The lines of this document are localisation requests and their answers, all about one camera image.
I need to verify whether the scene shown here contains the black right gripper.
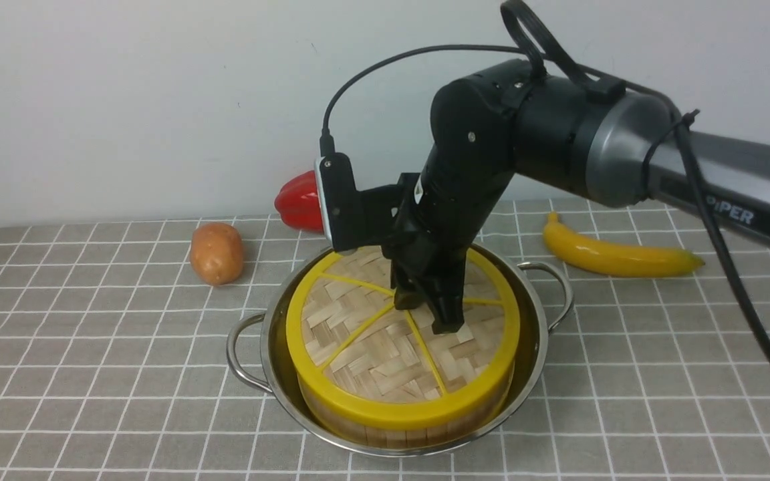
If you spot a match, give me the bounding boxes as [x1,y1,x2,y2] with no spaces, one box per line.
[384,144,515,335]

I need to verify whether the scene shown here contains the yellow woven bamboo steamer lid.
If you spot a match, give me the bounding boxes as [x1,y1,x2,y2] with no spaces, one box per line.
[285,247,521,430]

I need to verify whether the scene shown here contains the yellow rimmed bamboo steamer basket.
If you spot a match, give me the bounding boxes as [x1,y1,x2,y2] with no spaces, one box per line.
[297,367,513,450]

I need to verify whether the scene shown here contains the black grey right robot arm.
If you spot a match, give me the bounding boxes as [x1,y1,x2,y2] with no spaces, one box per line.
[356,60,770,333]

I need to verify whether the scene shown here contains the stainless steel pot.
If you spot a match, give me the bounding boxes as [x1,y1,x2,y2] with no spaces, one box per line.
[225,245,573,458]

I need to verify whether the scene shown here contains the red bell pepper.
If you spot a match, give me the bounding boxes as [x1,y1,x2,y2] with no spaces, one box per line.
[274,170,324,234]

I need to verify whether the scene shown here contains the yellow banana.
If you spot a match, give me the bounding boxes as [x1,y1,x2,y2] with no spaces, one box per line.
[543,211,705,278]

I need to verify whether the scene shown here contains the brown potato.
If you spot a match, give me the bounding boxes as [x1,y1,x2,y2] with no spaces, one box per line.
[189,222,244,286]

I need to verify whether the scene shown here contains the grey checked tablecloth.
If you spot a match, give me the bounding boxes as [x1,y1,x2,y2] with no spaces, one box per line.
[0,200,770,480]

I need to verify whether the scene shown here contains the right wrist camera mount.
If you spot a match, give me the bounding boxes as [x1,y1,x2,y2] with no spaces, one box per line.
[314,153,420,253]

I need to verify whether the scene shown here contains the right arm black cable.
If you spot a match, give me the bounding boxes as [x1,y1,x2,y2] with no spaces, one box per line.
[319,0,770,434]

